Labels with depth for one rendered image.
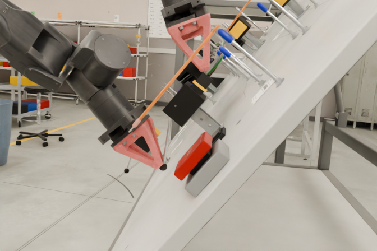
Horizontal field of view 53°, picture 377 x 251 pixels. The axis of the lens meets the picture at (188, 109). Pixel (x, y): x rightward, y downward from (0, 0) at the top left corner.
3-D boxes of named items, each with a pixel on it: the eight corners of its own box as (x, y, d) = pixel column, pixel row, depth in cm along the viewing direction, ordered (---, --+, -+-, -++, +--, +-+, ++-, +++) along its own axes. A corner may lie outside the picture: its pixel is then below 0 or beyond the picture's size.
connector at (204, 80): (194, 101, 62) (185, 93, 62) (214, 78, 61) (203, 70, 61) (194, 103, 59) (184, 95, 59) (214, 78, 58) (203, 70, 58)
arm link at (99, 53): (45, 37, 62) (21, 75, 58) (67, -6, 54) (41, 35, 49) (110, 73, 67) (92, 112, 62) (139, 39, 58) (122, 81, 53)
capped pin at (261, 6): (298, 35, 63) (259, 0, 63) (292, 41, 64) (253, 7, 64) (299, 32, 64) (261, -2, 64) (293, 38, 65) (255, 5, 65)
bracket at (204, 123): (214, 133, 63) (191, 114, 63) (223, 123, 63) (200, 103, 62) (212, 141, 59) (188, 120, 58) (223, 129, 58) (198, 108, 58)
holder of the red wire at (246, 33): (267, 35, 123) (242, 13, 123) (266, 41, 111) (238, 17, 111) (257, 47, 125) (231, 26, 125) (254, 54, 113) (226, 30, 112)
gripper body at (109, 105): (150, 110, 67) (123, 77, 66) (135, 122, 57) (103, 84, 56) (123, 132, 68) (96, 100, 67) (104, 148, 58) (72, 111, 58)
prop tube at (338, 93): (338, 121, 134) (325, 35, 130) (336, 120, 136) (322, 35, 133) (348, 120, 133) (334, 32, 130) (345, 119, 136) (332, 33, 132)
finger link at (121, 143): (179, 146, 66) (145, 105, 66) (173, 158, 59) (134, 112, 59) (150, 168, 68) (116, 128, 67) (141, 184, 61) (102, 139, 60)
